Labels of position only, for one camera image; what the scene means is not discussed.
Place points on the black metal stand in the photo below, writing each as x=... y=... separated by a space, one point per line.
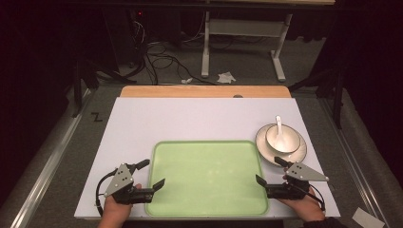
x=337 y=91
x=77 y=88

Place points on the small crumpled white tissue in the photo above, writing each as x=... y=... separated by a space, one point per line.
x=187 y=80

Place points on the white paper sheet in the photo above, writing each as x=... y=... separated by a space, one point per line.
x=367 y=218

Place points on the white board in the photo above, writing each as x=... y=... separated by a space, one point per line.
x=190 y=120

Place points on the white ceramic spoon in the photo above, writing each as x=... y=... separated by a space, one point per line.
x=279 y=129

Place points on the white bowl with dark rim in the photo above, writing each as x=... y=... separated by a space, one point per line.
x=290 y=142

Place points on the light green plastic tray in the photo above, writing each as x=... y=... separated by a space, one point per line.
x=206 y=177

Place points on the person's left hand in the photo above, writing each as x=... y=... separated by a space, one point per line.
x=114 y=210

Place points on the white metal desk frame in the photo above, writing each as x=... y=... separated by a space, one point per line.
x=247 y=28

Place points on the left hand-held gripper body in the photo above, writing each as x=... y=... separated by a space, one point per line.
x=118 y=182

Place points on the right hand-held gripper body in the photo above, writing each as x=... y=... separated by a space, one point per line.
x=301 y=173

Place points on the silver metal rail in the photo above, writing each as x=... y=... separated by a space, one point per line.
x=47 y=164
x=355 y=158

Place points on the large crumpled white tissue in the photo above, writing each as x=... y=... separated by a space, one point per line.
x=226 y=77

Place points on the wooden table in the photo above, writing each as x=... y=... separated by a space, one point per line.
x=202 y=91

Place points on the white plate with dark rim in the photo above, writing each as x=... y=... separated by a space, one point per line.
x=261 y=147

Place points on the person's right hand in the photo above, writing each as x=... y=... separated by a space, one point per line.
x=305 y=207

